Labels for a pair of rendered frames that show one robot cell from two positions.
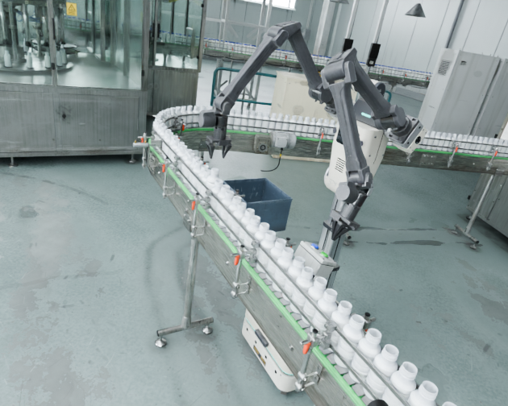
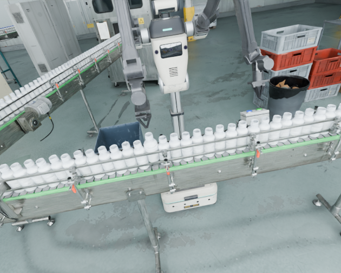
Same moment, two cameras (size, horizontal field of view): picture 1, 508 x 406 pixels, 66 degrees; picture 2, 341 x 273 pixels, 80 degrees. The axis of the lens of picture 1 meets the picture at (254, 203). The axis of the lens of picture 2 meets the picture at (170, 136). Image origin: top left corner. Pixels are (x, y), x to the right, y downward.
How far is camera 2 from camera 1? 1.49 m
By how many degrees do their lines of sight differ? 52
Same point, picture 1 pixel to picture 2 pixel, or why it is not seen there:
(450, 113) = (46, 44)
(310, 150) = (56, 101)
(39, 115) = not seen: outside the picture
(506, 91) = (59, 19)
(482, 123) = (63, 42)
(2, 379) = not seen: outside the picture
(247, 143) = (16, 131)
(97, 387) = not seen: outside the picture
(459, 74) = (31, 18)
